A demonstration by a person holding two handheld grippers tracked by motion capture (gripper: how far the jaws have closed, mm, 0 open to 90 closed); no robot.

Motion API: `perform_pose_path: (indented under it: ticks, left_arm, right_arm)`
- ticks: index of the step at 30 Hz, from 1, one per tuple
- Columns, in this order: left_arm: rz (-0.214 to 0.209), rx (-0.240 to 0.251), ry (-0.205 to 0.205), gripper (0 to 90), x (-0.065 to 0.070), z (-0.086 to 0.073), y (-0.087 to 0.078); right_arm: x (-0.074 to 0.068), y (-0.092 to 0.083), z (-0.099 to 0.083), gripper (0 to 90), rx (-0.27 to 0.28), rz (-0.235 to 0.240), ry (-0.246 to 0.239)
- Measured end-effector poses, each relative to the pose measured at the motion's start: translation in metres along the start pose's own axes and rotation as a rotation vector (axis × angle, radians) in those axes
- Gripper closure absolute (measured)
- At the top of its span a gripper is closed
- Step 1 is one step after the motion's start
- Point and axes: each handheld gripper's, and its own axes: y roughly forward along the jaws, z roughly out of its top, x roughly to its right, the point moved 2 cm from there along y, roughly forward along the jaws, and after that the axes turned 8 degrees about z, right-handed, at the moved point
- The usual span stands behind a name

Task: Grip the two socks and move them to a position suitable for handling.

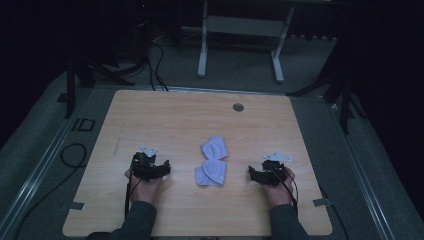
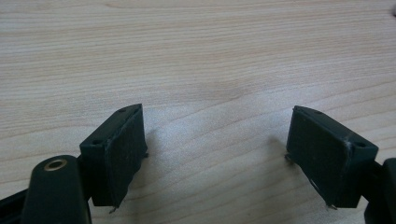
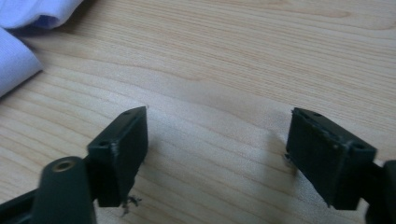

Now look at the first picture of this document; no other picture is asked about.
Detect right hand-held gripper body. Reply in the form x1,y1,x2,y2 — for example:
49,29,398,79
261,152,293,187

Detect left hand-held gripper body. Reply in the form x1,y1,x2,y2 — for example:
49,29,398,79
131,145,159,176

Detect pale lilac cloth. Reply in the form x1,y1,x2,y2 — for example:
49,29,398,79
194,135,230,188

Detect person's left hand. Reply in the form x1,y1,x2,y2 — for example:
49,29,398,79
124,168,164,206

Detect person's right hand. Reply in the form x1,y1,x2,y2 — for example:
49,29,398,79
260,166,297,208

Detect black tripod stand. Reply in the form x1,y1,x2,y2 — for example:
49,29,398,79
285,33,368,135
64,29,149,120

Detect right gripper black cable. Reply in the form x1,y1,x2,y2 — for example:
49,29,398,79
270,164,300,215

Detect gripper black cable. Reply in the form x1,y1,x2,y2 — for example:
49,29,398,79
124,171,145,220
270,164,300,215

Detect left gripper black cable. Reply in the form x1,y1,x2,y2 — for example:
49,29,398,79
124,171,145,220

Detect looped black floor cable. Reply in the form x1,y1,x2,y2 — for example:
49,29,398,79
12,142,88,240

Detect thin black floor cable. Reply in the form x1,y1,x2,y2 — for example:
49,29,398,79
318,184,350,240

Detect metal floor rail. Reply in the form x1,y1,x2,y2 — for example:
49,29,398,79
0,88,96,240
328,101,397,240

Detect black cables behind table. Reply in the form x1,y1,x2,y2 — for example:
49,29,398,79
145,36,170,92

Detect white metal desk frame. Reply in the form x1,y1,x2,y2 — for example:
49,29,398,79
197,0,296,84

